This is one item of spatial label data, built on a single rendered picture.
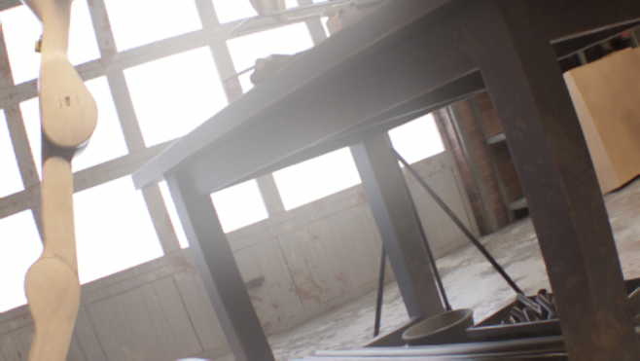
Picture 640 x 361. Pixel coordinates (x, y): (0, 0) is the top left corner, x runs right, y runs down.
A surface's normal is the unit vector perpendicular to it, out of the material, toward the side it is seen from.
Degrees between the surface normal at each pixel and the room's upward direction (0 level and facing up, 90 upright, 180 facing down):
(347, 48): 90
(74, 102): 90
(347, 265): 90
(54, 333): 89
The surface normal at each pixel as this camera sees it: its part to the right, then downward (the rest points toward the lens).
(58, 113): 0.27, -0.13
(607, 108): 0.43, -0.33
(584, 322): -0.81, 0.28
